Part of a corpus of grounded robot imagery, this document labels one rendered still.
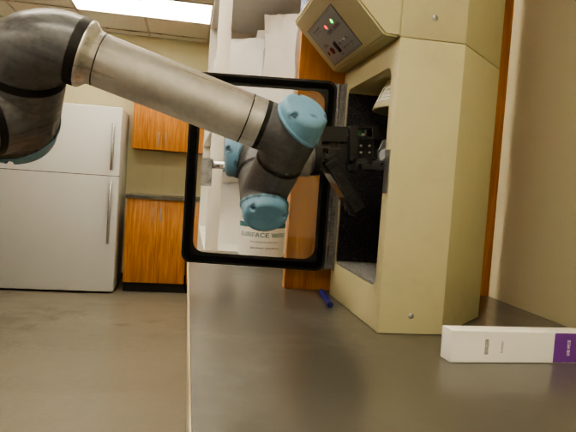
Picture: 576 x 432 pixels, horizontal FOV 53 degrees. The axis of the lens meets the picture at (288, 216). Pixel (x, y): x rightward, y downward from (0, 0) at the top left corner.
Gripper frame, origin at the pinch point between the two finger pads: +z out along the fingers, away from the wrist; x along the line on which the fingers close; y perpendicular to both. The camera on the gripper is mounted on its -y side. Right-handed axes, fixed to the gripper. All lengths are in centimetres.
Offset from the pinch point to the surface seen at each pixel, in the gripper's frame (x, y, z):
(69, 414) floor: 183, -114, -100
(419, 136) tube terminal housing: -14.0, 4.5, -5.3
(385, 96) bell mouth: -2.4, 12.5, -7.1
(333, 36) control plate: 4.1, 24.2, -14.8
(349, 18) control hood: -6.8, 24.5, -14.9
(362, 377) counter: -35.1, -26.2, -21.1
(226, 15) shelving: 102, 54, -28
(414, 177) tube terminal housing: -14.0, -1.8, -6.1
